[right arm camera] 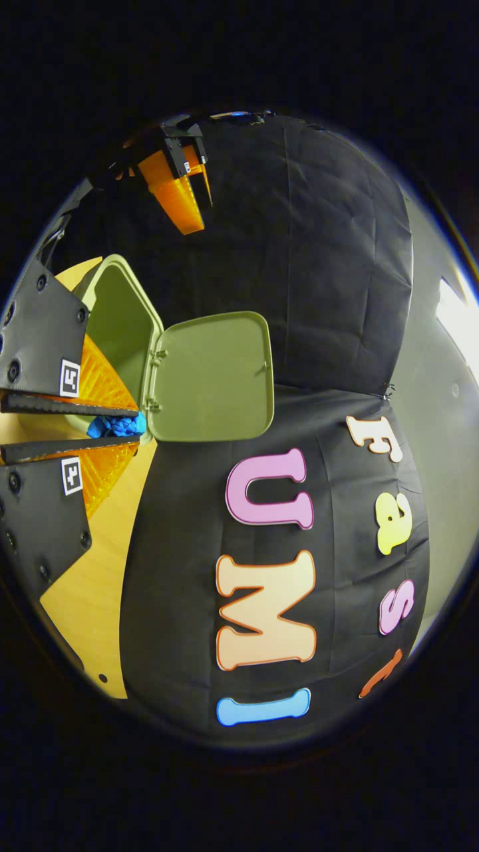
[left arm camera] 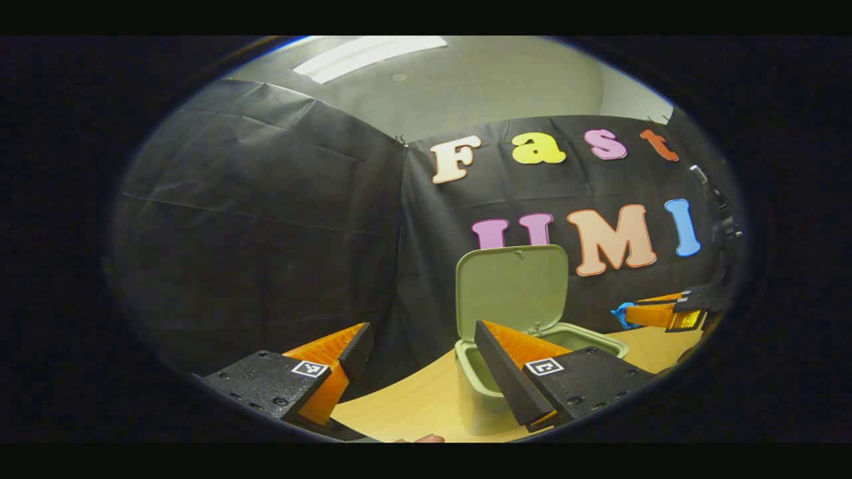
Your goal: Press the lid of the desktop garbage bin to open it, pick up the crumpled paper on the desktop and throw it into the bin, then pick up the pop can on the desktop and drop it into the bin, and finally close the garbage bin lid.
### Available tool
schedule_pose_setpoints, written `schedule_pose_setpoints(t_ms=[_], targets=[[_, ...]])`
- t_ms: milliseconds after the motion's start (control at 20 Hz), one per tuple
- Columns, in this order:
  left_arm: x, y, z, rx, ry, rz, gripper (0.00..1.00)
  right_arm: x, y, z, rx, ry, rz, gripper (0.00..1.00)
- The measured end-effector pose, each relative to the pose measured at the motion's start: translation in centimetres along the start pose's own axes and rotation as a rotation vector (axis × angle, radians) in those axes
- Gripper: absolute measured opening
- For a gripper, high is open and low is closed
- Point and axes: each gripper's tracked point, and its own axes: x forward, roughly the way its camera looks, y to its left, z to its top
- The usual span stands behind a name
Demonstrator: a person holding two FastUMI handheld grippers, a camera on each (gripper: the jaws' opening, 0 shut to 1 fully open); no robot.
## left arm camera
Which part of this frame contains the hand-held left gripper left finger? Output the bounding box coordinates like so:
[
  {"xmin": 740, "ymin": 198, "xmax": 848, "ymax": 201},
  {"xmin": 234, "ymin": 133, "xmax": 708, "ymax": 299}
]
[{"xmin": 200, "ymin": 322, "xmax": 375, "ymax": 430}]

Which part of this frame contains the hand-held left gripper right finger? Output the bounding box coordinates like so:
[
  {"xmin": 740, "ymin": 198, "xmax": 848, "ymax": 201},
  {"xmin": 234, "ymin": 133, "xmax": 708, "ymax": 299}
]
[{"xmin": 474, "ymin": 320, "xmax": 656, "ymax": 433}]

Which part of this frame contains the blue paper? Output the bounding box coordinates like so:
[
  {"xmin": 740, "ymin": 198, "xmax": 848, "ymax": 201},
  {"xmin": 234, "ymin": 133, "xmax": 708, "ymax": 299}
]
[{"xmin": 611, "ymin": 301, "xmax": 641, "ymax": 331}]

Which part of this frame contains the green desktop garbage bin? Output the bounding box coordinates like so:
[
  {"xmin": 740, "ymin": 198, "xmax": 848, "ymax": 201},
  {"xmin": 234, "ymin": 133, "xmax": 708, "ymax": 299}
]
[{"xmin": 455, "ymin": 244, "xmax": 630, "ymax": 436}]

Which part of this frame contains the black backdrop cloth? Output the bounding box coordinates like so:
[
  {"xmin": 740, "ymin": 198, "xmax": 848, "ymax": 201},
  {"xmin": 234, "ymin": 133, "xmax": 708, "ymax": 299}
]
[{"xmin": 110, "ymin": 79, "xmax": 740, "ymax": 400}]

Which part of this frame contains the ceiling light panel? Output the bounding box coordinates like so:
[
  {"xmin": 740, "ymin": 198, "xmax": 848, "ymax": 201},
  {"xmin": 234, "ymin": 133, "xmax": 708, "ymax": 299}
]
[{"xmin": 293, "ymin": 36, "xmax": 448, "ymax": 84}]

